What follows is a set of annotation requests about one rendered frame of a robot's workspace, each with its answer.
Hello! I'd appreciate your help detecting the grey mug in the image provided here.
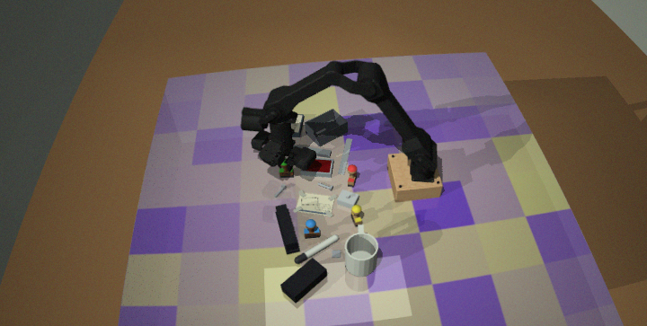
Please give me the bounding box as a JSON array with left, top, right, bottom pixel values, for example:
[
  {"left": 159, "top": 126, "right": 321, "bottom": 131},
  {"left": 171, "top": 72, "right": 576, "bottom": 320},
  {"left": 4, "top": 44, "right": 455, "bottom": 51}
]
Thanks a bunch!
[{"left": 345, "top": 225, "right": 378, "bottom": 277}]

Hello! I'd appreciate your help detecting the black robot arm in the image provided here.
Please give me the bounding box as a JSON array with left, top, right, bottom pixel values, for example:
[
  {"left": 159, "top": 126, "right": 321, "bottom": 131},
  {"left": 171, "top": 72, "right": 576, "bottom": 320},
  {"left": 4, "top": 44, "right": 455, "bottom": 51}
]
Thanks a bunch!
[{"left": 240, "top": 60, "right": 437, "bottom": 183}]

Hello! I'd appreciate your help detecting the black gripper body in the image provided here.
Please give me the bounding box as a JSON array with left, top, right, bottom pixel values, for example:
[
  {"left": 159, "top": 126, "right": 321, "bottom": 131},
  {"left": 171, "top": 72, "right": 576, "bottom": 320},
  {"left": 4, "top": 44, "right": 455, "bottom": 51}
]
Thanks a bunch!
[{"left": 251, "top": 129, "right": 316, "bottom": 171}]

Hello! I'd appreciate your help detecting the grey marker pen with black cap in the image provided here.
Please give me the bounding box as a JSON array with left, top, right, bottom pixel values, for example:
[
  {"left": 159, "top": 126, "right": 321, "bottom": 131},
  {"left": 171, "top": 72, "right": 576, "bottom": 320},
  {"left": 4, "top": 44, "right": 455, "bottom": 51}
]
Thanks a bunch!
[{"left": 294, "top": 234, "right": 339, "bottom": 264}]

